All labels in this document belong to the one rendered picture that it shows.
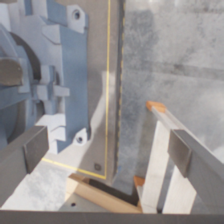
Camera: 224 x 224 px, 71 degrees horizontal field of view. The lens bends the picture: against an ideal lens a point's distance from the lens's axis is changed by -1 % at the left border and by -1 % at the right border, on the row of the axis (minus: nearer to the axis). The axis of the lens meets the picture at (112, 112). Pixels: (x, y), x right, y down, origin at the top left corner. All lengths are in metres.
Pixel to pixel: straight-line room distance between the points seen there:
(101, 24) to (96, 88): 0.23
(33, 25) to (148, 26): 0.57
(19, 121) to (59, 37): 0.26
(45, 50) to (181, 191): 0.63
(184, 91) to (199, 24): 0.32
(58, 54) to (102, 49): 0.17
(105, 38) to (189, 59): 0.47
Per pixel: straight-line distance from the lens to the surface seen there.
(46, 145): 0.17
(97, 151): 0.72
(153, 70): 0.92
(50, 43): 0.55
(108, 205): 1.17
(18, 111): 0.48
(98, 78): 0.62
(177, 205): 0.67
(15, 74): 0.39
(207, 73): 0.92
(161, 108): 0.85
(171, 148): 0.16
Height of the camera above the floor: 0.91
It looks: 64 degrees down
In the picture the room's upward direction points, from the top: 124 degrees counter-clockwise
